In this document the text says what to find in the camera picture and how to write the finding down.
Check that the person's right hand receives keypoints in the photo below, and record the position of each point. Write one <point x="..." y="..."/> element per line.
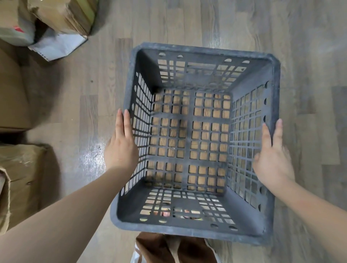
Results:
<point x="273" y="165"/>

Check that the person's left hand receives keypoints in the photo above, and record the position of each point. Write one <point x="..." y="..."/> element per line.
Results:
<point x="121" y="153"/>

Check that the person's right fingers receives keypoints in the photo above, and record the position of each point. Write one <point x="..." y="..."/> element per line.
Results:
<point x="277" y="134"/>

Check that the person's left fingers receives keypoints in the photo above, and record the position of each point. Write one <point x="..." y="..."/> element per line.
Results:
<point x="124" y="124"/>

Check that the dark grey plastic crate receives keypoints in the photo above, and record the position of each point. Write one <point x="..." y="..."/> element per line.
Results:
<point x="208" y="116"/>

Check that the person's left forearm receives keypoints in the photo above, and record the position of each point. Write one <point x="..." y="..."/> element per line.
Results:
<point x="62" y="216"/>

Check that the person's right forearm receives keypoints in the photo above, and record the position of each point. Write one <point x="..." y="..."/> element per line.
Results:
<point x="317" y="214"/>

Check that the white paper sheet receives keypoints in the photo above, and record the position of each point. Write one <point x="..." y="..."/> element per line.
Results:
<point x="58" y="44"/>

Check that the crumpled open brown cardboard box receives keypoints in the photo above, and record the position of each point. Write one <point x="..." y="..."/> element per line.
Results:
<point x="21" y="178"/>

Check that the large plain brown cardboard box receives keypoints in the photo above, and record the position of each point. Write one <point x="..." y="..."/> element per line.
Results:
<point x="12" y="92"/>

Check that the taped brown cardboard box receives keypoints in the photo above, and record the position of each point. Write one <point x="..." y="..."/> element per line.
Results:
<point x="67" y="13"/>

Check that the person's brown garment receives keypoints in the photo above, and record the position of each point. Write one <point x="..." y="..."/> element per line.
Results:
<point x="173" y="249"/>

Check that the cardboard box with red mark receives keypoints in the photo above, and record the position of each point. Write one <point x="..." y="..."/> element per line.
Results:
<point x="13" y="21"/>

